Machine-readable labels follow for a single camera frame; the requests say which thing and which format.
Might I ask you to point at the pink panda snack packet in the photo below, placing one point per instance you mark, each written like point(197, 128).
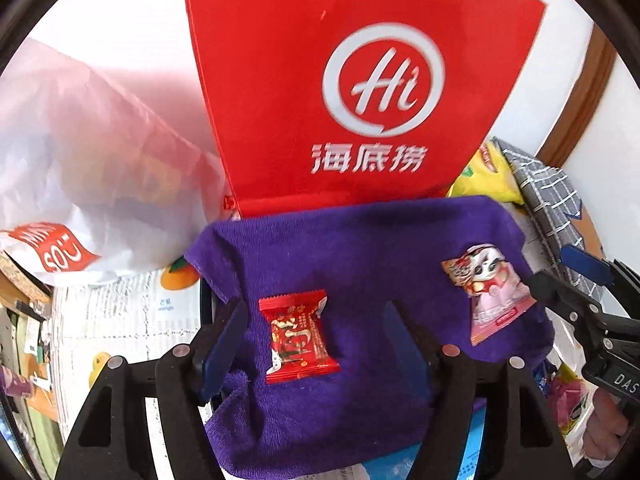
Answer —
point(492, 290)

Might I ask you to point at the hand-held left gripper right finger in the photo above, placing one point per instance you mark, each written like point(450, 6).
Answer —
point(405, 355)

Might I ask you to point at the light blue flat packet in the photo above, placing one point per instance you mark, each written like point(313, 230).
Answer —
point(472, 445)

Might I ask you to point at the purple towel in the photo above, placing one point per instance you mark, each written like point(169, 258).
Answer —
point(360, 260)

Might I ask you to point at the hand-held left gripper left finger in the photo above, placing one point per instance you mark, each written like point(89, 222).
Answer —
point(225, 345)

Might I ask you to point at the person's right hand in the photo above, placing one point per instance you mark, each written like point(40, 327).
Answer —
point(607, 430)

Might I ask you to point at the small purple box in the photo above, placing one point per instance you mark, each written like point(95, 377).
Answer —
point(17, 380)

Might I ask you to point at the yellow snack bag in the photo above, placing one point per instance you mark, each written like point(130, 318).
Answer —
point(485, 180)

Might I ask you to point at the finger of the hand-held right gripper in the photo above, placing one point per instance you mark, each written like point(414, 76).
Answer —
point(585, 262)
point(560, 295)

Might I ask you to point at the white plastic bag red logo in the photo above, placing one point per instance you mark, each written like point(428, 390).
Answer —
point(100, 160)

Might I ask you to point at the red paper bag white logo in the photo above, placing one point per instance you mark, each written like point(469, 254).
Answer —
point(280, 85)

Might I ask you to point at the red candy packet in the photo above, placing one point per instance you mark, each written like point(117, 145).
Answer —
point(297, 340)

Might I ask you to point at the grey checked cloth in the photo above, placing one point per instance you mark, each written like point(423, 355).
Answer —
point(545, 195)

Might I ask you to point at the brown wooden door frame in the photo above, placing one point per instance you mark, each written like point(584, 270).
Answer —
point(582, 95)

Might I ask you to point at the wooden side table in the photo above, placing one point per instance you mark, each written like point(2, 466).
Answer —
point(42, 410)

